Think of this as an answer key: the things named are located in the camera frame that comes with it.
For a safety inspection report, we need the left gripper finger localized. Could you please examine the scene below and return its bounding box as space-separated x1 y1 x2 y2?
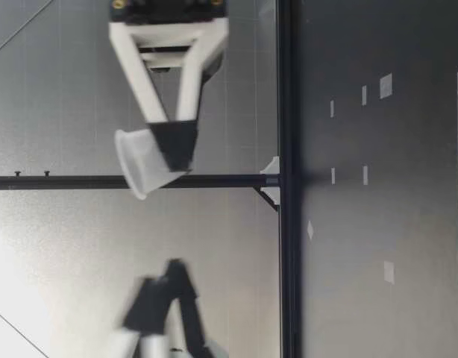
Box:
116 257 230 358

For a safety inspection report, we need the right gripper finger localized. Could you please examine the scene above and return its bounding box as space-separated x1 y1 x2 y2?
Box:
109 19 230 173

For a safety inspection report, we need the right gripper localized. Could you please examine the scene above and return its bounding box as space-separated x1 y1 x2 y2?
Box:
109 0 228 26

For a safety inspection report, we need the small clear plastic cup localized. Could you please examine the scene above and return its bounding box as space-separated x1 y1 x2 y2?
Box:
114 128 192 201

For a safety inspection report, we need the white corner bracket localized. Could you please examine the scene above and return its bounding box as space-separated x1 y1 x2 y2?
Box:
259 188 280 214
260 155 280 176

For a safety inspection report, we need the black frame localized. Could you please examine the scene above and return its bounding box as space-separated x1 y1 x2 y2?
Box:
0 0 303 358

